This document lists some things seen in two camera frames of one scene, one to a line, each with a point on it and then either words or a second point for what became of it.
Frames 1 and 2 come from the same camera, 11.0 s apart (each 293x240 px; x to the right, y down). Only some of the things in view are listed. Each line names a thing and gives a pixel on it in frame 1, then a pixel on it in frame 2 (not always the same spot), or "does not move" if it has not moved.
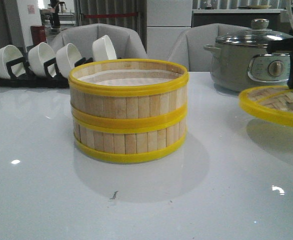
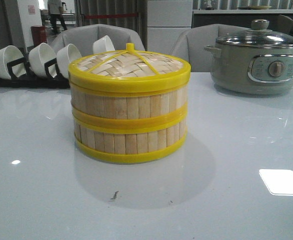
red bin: [38, 34] does not move
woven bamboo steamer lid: [278, 104] -> [129, 70]
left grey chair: [126, 42] does not move
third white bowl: [65, 57] does not move
